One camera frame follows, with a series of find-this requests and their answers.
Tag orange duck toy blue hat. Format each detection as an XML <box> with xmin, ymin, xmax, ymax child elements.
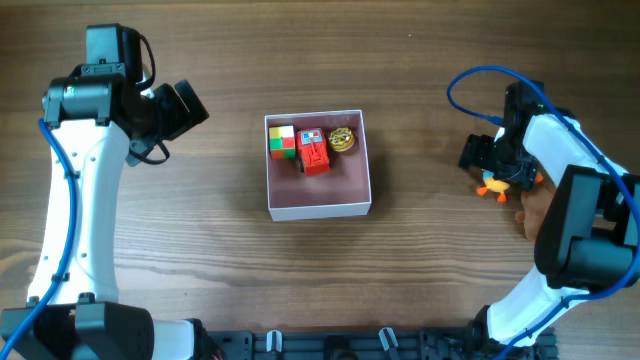
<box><xmin>476</xmin><ymin>170</ymin><xmax>511</xmax><ymax>203</ymax></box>

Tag multicolour puzzle cube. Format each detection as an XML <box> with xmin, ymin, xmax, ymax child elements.
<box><xmin>268</xmin><ymin>125</ymin><xmax>296</xmax><ymax>160</ymax></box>

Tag red toy fire truck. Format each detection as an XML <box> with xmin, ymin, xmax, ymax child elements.
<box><xmin>296</xmin><ymin>128</ymin><xmax>330</xmax><ymax>176</ymax></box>

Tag yellow round gear toy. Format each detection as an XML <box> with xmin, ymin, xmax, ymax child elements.
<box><xmin>328</xmin><ymin>127</ymin><xmax>355</xmax><ymax>152</ymax></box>

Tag white box with pink interior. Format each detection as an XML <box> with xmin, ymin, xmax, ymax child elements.
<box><xmin>264</xmin><ymin>110</ymin><xmax>372</xmax><ymax>221</ymax></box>

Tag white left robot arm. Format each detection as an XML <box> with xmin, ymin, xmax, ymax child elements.
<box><xmin>1</xmin><ymin>24</ymin><xmax>221</xmax><ymax>359</ymax></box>

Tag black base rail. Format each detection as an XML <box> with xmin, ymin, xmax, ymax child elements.
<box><xmin>199</xmin><ymin>324</ymin><xmax>558</xmax><ymax>360</ymax></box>

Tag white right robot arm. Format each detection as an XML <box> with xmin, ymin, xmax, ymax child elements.
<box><xmin>459</xmin><ymin>80</ymin><xmax>639</xmax><ymax>358</ymax></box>

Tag brown plush toy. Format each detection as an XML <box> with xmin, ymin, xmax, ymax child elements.
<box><xmin>515</xmin><ymin>181</ymin><xmax>556</xmax><ymax>242</ymax></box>

